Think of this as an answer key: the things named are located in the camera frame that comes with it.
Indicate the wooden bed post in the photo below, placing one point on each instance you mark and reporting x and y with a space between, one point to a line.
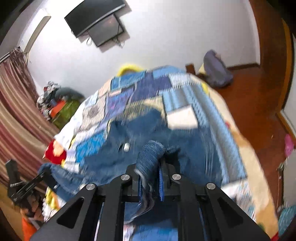
190 69

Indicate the small black monitor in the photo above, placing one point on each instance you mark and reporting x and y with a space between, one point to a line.
106 30

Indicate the black wall television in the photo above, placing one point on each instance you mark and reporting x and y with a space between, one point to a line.
92 16

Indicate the orange box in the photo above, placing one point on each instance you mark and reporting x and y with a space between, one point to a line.
57 109

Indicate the white cabinet with stickers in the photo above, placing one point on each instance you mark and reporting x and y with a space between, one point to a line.
291 180

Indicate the white sliding wardrobe door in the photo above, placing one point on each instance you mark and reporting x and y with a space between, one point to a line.
294 69

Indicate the yellow fleece blanket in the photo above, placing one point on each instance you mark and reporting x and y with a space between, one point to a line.
54 199

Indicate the grey pillow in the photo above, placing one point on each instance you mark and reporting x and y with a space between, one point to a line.
69 92

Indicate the wooden door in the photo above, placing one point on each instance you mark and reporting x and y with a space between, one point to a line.
266 27

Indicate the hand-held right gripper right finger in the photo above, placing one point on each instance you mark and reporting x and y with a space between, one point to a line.
161 185

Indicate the red plush toy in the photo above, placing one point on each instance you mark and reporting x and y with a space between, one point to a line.
52 153

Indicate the striped brown curtain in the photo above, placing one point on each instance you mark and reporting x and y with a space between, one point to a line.
20 115

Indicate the white air conditioner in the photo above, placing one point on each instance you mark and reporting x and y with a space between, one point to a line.
37 34

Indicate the person's left hand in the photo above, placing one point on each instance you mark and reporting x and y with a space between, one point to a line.
32 206

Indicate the grey backpack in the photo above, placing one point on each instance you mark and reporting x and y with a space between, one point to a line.
217 69

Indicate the blue denim jacket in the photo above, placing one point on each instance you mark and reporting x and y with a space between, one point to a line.
111 160

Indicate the beige bed sheet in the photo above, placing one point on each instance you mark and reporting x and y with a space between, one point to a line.
254 162

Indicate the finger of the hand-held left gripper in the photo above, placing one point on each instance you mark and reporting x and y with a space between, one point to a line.
46 180

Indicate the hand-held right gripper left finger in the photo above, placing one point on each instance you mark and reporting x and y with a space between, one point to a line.
131 186

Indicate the yellow plush item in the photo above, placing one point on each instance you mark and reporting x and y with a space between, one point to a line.
129 68

